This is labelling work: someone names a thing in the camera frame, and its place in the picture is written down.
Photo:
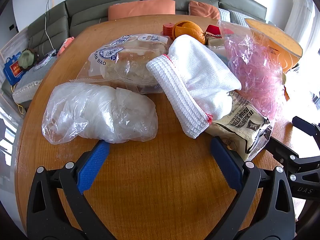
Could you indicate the grey-green sofa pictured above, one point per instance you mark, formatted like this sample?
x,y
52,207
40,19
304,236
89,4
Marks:
x,y
105,7

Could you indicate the wooden chair backrest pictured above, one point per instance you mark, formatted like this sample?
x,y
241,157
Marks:
x,y
277,42

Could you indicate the long orange cushion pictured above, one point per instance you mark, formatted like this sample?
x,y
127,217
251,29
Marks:
x,y
141,8

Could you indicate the blue shopping bag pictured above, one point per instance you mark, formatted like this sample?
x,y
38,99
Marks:
x,y
12,68

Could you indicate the grey ribbed cushion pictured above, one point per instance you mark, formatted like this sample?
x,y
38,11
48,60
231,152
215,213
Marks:
x,y
233,17

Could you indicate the red box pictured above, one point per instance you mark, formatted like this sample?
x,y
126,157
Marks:
x,y
214,28

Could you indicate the bag of pink rubber bands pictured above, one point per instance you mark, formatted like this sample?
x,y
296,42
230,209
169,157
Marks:
x,y
252,75

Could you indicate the orange fruit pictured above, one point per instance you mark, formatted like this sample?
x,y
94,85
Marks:
x,y
191,30

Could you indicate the soy milk powder packet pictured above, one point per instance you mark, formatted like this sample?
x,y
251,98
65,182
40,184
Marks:
x,y
246,130

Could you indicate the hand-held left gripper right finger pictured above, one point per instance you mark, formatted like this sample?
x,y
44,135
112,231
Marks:
x,y
225,161

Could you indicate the white curtain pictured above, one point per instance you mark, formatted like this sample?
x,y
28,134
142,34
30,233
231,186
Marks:
x,y
302,17

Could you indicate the stack of red discs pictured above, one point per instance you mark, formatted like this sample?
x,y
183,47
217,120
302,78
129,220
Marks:
x,y
167,29

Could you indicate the pink plush toy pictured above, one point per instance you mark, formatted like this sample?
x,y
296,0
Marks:
x,y
65,44

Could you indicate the square orange cushion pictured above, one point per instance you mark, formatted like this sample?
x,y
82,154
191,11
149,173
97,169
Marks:
x,y
203,9

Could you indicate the bread in printed clear bag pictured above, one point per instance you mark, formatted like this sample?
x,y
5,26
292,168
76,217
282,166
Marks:
x,y
127,60

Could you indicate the grey fringed blanket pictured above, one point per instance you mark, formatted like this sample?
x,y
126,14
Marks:
x,y
32,76

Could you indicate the green hat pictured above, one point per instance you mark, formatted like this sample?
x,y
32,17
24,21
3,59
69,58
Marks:
x,y
27,59

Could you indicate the white knitted glove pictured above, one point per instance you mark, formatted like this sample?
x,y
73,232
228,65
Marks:
x,y
192,85

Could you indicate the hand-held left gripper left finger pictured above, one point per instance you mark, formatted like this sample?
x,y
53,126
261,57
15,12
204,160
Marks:
x,y
93,165

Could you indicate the clear plastic bag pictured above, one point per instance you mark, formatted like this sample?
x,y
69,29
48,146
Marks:
x,y
100,113

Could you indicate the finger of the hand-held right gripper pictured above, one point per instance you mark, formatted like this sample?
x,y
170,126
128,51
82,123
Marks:
x,y
307,128
283,150

